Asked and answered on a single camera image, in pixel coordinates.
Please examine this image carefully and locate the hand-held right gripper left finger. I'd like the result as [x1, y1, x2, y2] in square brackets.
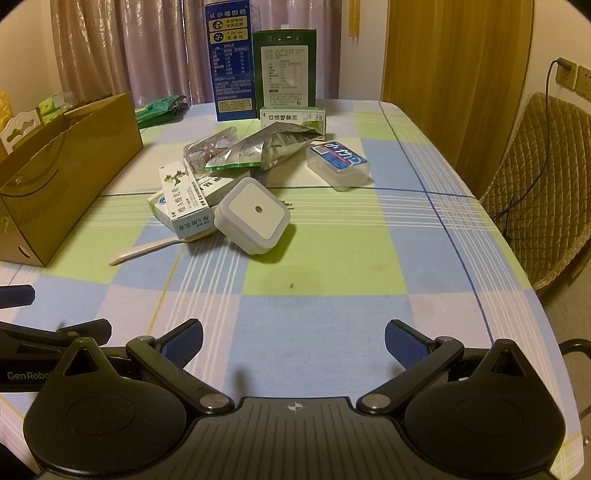
[54, 318, 234, 416]

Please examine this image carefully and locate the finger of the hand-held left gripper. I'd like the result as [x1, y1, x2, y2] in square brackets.
[0, 285, 36, 309]
[0, 318, 112, 354]

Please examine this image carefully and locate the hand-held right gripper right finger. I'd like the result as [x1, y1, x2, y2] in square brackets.
[356, 318, 536, 414]

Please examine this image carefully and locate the white plastic spoon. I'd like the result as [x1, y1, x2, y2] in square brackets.
[108, 226, 215, 267]

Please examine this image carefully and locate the brown cardboard box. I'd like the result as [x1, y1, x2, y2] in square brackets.
[0, 92, 144, 267]

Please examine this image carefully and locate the white ointment box green print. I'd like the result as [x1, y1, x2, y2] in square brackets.
[158, 159, 216, 241]

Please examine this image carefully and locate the white square night light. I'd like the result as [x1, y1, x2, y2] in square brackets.
[213, 176, 295, 256]

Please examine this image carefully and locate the white tablet box green stripe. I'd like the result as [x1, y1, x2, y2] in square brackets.
[147, 173, 237, 228]

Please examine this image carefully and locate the clear plastic box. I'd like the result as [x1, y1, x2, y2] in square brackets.
[183, 129, 238, 172]

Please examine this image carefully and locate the clear floss box blue label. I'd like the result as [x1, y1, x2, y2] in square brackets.
[306, 140, 372, 191]

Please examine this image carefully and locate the silver foil pouch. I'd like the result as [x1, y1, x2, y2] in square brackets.
[205, 122, 324, 172]

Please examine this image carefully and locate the green and white medicine box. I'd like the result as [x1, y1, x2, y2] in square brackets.
[259, 105, 327, 140]

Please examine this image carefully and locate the checked cloth desktop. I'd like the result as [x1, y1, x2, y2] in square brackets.
[0, 98, 575, 480]

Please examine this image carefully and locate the white carved chair back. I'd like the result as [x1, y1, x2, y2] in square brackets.
[0, 107, 43, 153]

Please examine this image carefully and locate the black curved bar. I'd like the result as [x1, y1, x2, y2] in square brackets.
[560, 339, 591, 365]

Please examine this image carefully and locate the green tissue pack bundle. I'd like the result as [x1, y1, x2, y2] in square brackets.
[39, 92, 77, 125]

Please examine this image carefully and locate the chair with quilted cover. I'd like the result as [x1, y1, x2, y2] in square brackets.
[479, 91, 591, 296]

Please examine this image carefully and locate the green snack packet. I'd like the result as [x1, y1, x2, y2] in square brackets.
[135, 95, 188, 129]

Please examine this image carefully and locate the yellow-brown curtain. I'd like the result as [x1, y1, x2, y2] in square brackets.
[382, 0, 532, 171]

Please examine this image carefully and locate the mauve curtain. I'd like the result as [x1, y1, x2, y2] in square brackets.
[50, 0, 347, 106]

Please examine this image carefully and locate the blue milk carton case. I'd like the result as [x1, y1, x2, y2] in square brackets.
[204, 0, 259, 121]

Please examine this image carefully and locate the dark green carton case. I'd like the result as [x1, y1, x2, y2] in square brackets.
[252, 28, 318, 109]

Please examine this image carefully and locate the black charger cable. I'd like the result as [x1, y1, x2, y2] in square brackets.
[489, 60, 561, 222]

